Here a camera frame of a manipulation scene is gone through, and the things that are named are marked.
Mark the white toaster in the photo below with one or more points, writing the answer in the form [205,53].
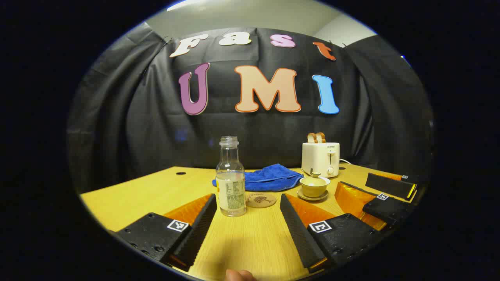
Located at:
[318,158]

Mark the beige saucer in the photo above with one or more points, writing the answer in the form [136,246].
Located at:
[312,198]

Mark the round cork coaster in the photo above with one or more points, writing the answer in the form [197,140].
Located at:
[261,200]

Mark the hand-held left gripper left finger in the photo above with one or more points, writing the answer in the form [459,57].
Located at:
[197,234]

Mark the bread slice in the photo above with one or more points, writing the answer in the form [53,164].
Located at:
[311,137]
[320,137]

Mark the black backdrop cloth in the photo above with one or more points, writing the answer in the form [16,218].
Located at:
[269,132]

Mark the blue towel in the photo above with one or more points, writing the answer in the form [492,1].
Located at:
[269,179]

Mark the beige teacup lid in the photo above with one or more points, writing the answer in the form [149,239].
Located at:
[313,181]

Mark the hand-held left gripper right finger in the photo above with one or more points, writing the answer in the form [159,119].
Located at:
[299,234]

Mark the clear water bottle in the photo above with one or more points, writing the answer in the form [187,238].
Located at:
[231,187]

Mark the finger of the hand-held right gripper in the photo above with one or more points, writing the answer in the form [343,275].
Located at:
[386,184]
[386,210]

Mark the beige teacup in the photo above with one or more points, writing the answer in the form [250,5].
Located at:
[313,191]

